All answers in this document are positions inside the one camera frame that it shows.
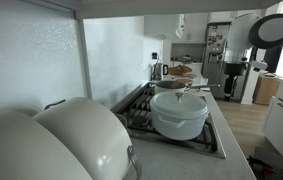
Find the round wooden chopping board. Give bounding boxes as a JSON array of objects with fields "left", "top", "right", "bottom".
[{"left": 168, "top": 65, "right": 192, "bottom": 75}]

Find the black gas stove grate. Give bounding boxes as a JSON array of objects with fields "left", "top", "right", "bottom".
[{"left": 116, "top": 83, "right": 221, "bottom": 154}]

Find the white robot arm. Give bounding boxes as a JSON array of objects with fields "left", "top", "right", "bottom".
[{"left": 224, "top": 13, "right": 283, "bottom": 100}]

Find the light blue lidded dutch oven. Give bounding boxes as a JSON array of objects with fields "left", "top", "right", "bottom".
[{"left": 150, "top": 91, "right": 209, "bottom": 140}]

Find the cardboard box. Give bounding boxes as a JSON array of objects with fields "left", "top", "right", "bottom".
[{"left": 253, "top": 74, "right": 279, "bottom": 105}]

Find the stainless steel refrigerator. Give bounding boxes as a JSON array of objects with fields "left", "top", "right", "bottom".
[{"left": 202, "top": 22, "right": 230, "bottom": 99}]

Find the stainless electric kettle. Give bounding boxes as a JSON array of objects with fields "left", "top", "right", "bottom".
[{"left": 152, "top": 63, "right": 168, "bottom": 80}]

